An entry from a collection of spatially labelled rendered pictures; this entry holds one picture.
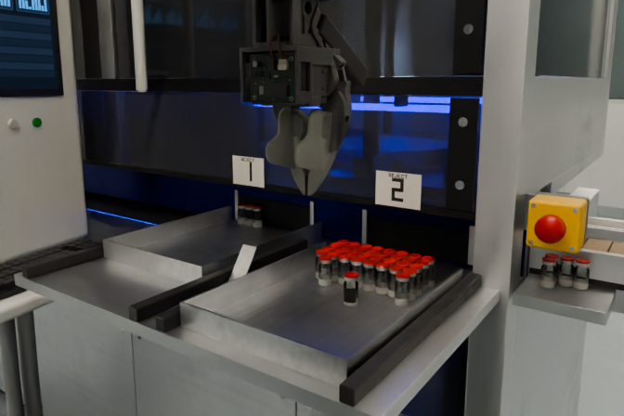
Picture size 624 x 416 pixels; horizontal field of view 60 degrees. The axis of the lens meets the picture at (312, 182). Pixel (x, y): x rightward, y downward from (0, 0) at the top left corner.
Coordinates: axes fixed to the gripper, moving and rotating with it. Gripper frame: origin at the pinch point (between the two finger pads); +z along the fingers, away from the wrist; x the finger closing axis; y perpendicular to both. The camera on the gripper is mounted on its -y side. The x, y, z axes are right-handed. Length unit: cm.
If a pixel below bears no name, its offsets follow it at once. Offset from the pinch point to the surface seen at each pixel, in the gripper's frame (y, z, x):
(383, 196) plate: -35.6, 8.9, -9.5
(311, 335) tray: -5.8, 21.3, -4.1
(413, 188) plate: -35.6, 7.0, -4.0
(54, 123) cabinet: -24, -1, -92
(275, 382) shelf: 4.3, 22.1, -2.0
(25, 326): -17, 51, -101
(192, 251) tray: -21, 21, -43
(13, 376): -13, 63, -101
